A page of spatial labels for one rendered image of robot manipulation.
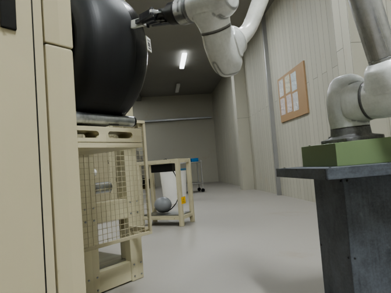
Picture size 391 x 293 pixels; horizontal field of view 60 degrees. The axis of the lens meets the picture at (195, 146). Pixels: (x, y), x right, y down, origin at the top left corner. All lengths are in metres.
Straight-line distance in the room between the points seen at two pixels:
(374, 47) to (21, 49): 1.16
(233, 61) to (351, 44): 2.88
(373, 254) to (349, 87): 0.64
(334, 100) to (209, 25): 0.65
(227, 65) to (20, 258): 0.84
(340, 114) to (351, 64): 2.44
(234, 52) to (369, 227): 0.82
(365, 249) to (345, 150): 0.38
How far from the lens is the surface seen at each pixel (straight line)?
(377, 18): 1.41
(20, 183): 0.53
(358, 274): 1.47
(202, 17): 1.11
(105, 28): 1.30
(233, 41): 1.14
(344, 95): 1.49
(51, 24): 0.61
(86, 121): 1.31
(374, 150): 1.44
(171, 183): 6.62
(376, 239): 1.49
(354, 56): 3.92
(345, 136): 1.48
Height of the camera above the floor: 0.69
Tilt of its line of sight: 3 degrees up
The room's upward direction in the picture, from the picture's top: 4 degrees counter-clockwise
